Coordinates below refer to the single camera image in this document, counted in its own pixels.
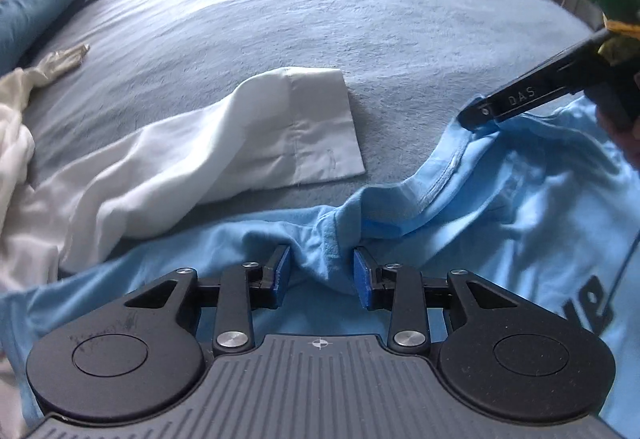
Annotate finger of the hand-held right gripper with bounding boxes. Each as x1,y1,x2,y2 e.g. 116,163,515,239
456,29,615,133

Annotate white shirt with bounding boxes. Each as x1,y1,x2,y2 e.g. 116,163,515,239
0,44,367,295

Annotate dark blue duvet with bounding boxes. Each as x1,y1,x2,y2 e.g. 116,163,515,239
0,0,102,76

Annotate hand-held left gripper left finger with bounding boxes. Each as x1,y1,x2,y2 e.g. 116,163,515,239
124,244,292,354

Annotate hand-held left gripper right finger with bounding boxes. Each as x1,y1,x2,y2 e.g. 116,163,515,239
352,246,521,354

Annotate light blue t-shirt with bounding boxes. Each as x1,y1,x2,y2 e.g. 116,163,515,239
0,96,640,439

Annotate person's right hand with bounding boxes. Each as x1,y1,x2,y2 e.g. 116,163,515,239
600,69,640,155

